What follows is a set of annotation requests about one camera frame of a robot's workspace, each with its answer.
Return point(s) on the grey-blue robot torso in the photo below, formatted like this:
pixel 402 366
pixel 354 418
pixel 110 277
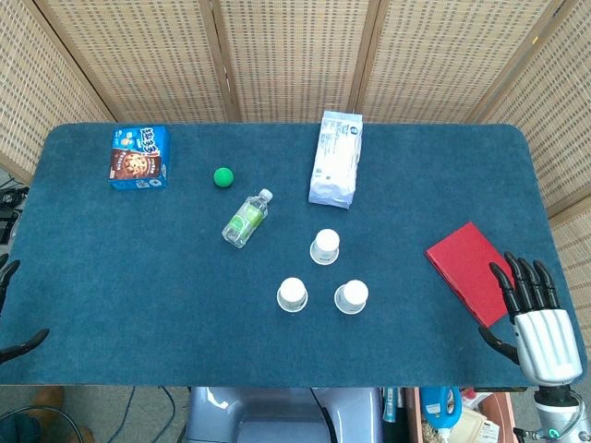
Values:
pixel 277 415

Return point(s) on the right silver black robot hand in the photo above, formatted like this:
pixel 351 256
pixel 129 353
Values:
pixel 547 343

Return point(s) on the brown wooden box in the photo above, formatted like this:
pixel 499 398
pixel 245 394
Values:
pixel 501 415

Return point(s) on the white paper cup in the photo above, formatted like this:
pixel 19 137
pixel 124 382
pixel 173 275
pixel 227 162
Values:
pixel 354 292
pixel 327 242
pixel 293 291

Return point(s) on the clear green-label water bottle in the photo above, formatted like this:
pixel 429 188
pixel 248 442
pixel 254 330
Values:
pixel 244 219

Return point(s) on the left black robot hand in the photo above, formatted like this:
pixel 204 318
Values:
pixel 16 349

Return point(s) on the blue carpet table mat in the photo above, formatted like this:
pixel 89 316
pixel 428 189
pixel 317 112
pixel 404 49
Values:
pixel 138 277

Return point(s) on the green foam ball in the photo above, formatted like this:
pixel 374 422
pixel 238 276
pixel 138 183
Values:
pixel 224 177

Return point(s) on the blue chocolate cookie box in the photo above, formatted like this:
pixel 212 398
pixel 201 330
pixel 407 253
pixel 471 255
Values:
pixel 138 157

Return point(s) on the blue white spray bottle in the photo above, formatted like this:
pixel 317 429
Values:
pixel 436 408

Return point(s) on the teal plastic item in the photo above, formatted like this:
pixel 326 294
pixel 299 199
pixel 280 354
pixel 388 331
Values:
pixel 390 406

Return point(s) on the brown leather shoe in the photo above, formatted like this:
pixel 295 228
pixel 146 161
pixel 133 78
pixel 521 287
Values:
pixel 48 398

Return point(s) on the red hardcover book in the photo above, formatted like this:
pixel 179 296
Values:
pixel 461 258

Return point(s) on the beige cardboard piece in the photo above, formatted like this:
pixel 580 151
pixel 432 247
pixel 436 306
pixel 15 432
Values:
pixel 468 427

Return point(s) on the white blue snack bag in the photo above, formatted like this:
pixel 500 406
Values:
pixel 334 161

